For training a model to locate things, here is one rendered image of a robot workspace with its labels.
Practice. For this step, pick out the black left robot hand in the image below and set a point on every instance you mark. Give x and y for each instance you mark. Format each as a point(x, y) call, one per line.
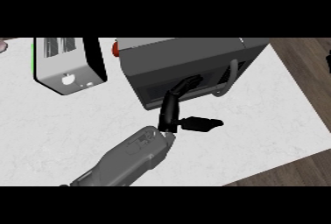
point(171, 112)

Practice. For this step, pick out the dark grey microwave door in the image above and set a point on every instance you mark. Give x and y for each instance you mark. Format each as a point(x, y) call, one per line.
point(156, 90)

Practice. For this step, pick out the grey microwave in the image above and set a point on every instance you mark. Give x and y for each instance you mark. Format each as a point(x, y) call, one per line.
point(172, 55)

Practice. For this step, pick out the red round object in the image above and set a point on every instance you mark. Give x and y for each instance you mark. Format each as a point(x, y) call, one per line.
point(116, 49)

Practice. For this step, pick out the silver and black toaster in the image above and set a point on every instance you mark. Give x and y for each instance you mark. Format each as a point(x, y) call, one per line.
point(64, 70)

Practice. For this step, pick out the black object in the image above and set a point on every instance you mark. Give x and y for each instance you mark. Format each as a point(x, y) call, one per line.
point(329, 61)

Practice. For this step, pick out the pale pink object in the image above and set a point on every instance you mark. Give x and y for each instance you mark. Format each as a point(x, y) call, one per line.
point(2, 46)

